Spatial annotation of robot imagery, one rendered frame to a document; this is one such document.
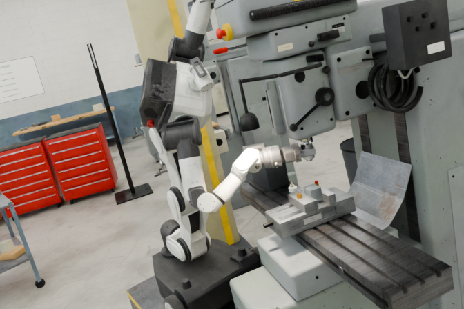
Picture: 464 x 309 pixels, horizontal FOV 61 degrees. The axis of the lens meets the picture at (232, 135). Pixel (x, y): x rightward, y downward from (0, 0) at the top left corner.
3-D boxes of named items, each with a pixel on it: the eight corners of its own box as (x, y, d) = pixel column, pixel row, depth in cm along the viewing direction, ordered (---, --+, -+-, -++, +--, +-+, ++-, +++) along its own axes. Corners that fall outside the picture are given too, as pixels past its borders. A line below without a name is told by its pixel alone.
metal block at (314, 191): (312, 204, 164) (310, 190, 163) (305, 199, 170) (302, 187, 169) (323, 200, 166) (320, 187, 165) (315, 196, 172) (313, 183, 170)
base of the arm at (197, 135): (167, 159, 161) (160, 140, 153) (167, 138, 170) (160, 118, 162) (204, 152, 161) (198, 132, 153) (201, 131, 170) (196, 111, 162)
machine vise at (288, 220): (282, 239, 157) (277, 214, 155) (267, 225, 171) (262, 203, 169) (356, 210, 167) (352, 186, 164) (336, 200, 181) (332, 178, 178)
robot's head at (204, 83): (196, 96, 162) (202, 85, 155) (185, 76, 165) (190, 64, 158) (209, 92, 166) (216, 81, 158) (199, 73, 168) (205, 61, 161)
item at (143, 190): (117, 205, 526) (68, 46, 479) (114, 194, 573) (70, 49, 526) (153, 192, 541) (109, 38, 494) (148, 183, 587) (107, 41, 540)
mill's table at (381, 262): (393, 320, 115) (390, 296, 113) (241, 197, 230) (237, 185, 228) (454, 289, 121) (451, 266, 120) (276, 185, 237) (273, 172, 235)
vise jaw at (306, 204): (305, 214, 159) (304, 205, 158) (288, 202, 173) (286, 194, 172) (318, 209, 160) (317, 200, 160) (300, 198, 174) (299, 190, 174)
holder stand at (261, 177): (270, 191, 208) (262, 156, 203) (253, 181, 228) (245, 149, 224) (289, 184, 212) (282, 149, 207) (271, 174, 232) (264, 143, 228)
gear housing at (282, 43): (275, 60, 137) (268, 31, 135) (248, 62, 160) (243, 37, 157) (354, 40, 147) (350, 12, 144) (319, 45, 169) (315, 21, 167)
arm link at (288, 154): (299, 145, 154) (268, 150, 156) (303, 168, 156) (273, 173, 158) (297, 137, 166) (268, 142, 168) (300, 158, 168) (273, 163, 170)
